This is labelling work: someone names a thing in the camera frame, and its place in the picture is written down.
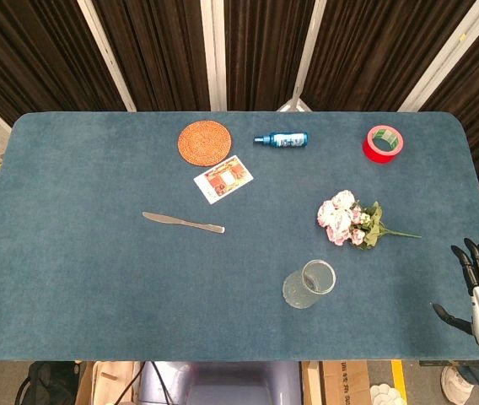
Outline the pink artificial flower bouquet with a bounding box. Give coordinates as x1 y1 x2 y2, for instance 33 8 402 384
316 189 422 251

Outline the grey purple robot base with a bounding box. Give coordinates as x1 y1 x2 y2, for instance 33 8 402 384
137 360 302 405

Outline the clear glass cup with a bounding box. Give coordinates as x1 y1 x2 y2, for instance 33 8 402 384
282 259 337 311

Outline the white sneaker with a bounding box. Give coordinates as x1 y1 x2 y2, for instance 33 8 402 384
439 364 475 404

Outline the black bag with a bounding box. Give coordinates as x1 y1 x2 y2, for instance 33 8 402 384
13 361 87 405

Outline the blue felt table cloth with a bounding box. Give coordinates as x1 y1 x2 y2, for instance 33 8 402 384
0 111 479 363

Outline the light wooden box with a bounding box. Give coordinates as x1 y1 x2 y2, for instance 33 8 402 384
73 360 144 405

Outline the brown cardboard box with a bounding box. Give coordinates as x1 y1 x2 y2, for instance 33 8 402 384
301 360 372 405

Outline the red tape roll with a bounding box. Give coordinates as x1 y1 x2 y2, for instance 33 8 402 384
362 124 405 166

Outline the silver table knife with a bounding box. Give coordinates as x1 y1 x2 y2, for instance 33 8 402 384
142 211 226 235

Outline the blue spray bottle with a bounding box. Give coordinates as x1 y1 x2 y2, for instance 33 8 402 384
253 131 309 149

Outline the white and orange card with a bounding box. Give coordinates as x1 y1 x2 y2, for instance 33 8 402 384
192 154 255 206

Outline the round orange woven coaster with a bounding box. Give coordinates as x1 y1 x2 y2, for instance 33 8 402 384
176 120 233 165

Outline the white frame post with foot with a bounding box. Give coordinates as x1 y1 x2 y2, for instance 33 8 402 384
276 0 328 113

